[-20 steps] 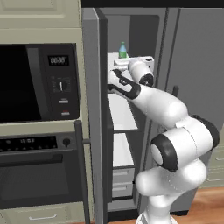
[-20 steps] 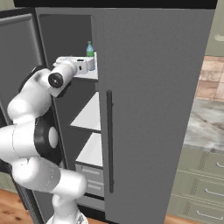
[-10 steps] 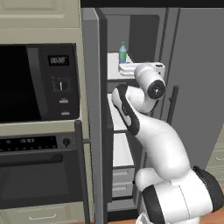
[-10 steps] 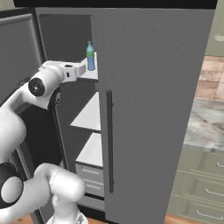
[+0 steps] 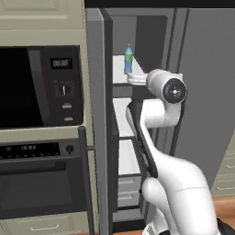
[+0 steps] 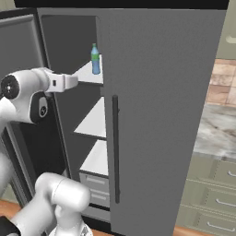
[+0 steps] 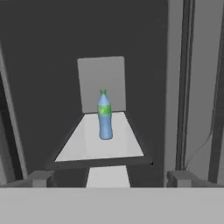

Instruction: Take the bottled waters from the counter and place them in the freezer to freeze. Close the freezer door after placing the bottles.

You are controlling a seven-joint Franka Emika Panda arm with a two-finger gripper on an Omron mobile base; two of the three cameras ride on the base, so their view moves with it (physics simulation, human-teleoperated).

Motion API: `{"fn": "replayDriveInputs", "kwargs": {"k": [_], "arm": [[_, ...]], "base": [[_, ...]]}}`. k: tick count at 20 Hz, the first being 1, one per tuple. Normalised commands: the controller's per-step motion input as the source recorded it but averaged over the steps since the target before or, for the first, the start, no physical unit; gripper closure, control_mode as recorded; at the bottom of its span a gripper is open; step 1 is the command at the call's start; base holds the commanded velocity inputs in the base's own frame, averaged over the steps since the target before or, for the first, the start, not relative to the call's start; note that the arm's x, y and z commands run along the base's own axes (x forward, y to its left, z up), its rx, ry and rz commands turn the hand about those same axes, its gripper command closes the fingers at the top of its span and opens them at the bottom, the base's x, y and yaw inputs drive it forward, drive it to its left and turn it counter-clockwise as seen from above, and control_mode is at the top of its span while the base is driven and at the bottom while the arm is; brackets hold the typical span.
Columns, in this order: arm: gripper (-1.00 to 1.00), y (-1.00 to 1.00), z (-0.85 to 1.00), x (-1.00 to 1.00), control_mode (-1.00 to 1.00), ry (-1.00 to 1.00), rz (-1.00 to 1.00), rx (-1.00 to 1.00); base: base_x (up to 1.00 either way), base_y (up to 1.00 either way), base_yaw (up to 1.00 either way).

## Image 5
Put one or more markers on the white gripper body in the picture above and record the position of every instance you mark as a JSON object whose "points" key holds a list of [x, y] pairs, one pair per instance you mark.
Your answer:
{"points": [[137, 79]]}

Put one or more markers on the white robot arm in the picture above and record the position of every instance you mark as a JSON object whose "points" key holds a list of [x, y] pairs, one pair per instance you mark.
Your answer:
{"points": [[180, 186]]}

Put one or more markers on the wide grey fridge door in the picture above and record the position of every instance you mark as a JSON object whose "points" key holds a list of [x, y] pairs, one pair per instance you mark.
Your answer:
{"points": [[208, 91]]}

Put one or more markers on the beige cupboard door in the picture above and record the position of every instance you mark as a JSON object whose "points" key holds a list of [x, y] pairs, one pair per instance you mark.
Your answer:
{"points": [[39, 13]]}

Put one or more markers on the blue green water bottle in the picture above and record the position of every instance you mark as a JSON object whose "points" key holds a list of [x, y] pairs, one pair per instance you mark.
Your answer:
{"points": [[128, 61]]}

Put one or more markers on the grey fridge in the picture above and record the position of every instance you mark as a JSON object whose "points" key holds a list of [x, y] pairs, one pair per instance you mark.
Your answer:
{"points": [[153, 39]]}

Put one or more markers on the black oven knob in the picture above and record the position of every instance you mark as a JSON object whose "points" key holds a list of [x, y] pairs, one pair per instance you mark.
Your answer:
{"points": [[69, 149]]}

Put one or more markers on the black microwave oven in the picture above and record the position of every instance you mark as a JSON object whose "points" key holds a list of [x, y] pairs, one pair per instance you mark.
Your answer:
{"points": [[33, 88]]}

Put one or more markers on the white fridge drawer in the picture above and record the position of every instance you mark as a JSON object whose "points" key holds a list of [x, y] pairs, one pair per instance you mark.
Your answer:
{"points": [[129, 191]]}

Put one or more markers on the beige run of drawers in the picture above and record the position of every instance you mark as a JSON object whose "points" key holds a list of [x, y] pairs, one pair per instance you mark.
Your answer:
{"points": [[226, 174]]}

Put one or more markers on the beige drawer front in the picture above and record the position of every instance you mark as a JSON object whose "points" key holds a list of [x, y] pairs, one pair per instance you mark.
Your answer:
{"points": [[18, 226]]}

